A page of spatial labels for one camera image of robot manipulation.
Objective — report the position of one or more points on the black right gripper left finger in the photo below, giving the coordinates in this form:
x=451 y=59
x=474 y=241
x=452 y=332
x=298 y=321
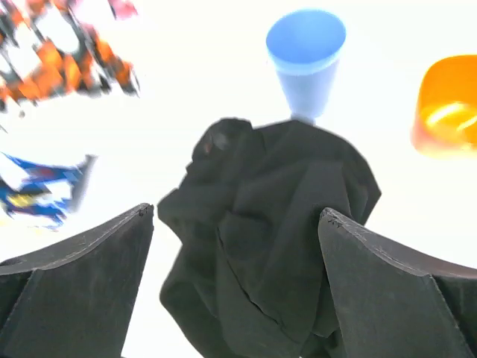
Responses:
x=75 y=298

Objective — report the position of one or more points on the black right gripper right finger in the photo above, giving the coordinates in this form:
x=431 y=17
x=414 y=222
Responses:
x=392 y=300

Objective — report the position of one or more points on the blue white patterned cloth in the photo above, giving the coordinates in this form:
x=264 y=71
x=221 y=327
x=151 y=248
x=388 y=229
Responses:
x=39 y=195

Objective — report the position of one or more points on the black orange patterned cloth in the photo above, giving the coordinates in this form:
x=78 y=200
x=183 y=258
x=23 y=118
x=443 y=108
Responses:
x=47 y=51

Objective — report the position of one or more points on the orange plastic cup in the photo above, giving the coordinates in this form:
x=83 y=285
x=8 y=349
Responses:
x=445 y=117

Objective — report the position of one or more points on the blue plastic cup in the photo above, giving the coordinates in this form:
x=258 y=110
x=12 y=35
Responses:
x=305 y=47

